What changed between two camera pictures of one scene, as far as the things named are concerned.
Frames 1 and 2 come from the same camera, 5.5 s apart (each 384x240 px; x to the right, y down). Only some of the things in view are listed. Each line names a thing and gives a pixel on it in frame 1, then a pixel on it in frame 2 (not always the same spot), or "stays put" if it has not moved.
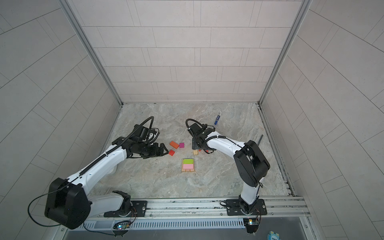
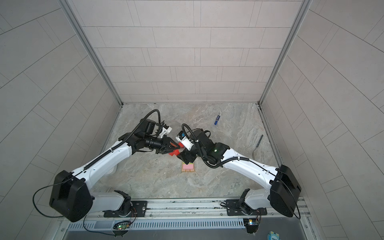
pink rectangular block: (188, 166) stays put
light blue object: (273, 236) stays put
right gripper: (195, 145) to (183, 157)
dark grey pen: (260, 139) stays put
